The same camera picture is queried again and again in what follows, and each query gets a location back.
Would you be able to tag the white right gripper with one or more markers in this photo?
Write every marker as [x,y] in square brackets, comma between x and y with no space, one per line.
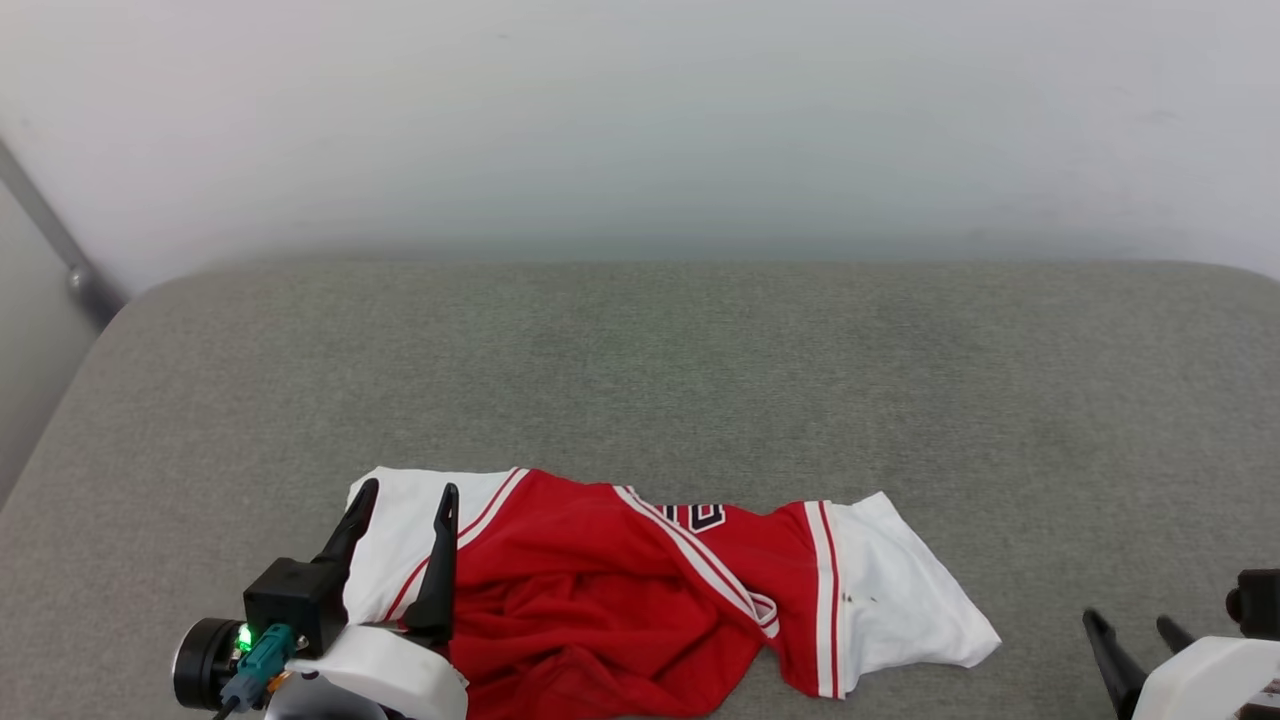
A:
[1215,685]

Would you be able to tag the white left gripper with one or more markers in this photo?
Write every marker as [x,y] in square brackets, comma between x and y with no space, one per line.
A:
[390,680]

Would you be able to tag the red and white jersey shirt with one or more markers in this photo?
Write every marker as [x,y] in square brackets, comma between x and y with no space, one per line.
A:
[600,600]

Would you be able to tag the beige fabric cloth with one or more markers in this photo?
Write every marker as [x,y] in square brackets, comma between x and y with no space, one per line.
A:
[700,380]

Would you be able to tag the grey metal pole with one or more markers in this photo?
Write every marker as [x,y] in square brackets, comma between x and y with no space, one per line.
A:
[55,240]

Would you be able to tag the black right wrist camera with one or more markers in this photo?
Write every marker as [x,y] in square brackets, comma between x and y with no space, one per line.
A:
[1258,602]

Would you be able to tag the teal left camera connector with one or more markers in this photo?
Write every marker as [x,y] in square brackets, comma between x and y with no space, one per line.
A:
[262,655]

